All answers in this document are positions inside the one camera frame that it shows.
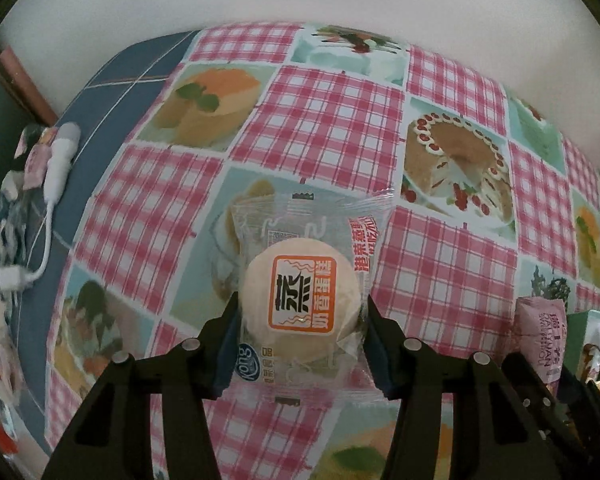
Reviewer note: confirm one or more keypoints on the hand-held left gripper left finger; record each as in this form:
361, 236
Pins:
228, 345

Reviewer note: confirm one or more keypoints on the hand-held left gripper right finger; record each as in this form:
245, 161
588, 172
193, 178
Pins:
380, 350

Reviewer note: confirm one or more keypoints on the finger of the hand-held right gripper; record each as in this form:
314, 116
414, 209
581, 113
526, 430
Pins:
545, 410
577, 400

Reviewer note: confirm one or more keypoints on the pink fruit print snack packet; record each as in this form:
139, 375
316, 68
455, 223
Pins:
540, 340

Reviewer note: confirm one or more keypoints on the clear round steamed cake packet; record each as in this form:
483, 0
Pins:
300, 285

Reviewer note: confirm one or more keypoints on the beige printed paper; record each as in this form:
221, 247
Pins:
5, 340

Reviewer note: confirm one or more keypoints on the pink checked printed tablecloth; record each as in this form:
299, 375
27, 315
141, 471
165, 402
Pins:
330, 125

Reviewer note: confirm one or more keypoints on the dark patterned pouch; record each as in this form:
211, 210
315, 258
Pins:
5, 230

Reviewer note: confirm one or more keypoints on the small pink sachet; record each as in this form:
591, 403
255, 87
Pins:
36, 165

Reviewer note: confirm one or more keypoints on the pink brown board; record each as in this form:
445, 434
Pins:
20, 80

